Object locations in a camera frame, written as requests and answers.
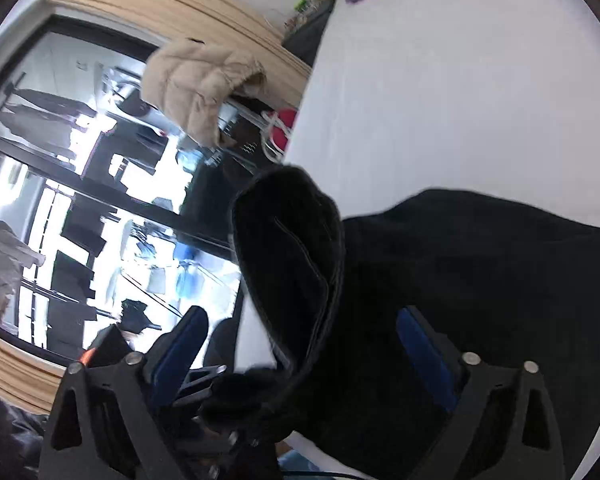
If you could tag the beige puffer jacket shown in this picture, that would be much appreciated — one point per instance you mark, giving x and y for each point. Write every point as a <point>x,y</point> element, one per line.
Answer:
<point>189,81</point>

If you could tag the bed with white sheet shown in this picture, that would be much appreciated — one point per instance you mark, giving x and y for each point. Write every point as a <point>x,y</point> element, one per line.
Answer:
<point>496,97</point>

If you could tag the red and white heater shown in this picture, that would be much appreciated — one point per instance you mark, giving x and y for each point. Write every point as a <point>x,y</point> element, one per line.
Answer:
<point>276,132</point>

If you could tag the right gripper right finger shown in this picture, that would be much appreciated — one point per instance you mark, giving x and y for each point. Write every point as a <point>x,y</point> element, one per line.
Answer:
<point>502,423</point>

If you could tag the black denim pants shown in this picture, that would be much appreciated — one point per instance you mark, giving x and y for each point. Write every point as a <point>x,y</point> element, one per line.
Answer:
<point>505,280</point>

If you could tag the dark grey nightstand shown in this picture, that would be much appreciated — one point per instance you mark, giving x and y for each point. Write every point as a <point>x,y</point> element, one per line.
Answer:
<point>304,42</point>

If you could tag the wire basket on nightstand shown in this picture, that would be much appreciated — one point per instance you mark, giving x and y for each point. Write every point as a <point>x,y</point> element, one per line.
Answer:
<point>303,10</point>

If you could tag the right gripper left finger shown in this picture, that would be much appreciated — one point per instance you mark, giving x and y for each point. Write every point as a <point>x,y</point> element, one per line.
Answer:
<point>103,423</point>

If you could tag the beige curtain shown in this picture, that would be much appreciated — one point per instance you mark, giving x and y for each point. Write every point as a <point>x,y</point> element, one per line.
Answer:
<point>223,22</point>

